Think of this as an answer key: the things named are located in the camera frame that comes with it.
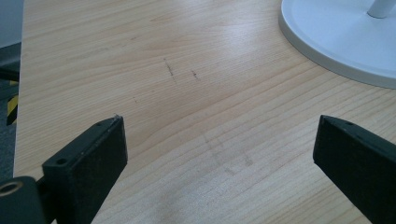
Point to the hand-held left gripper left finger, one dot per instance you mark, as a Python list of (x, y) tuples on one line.
[(84, 174)]

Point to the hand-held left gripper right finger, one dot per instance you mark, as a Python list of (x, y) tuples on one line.
[(361, 161)]

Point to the yellow black striped floor tape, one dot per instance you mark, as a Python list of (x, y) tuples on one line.
[(11, 107)]

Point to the white round lamp base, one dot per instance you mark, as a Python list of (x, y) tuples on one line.
[(339, 34)]

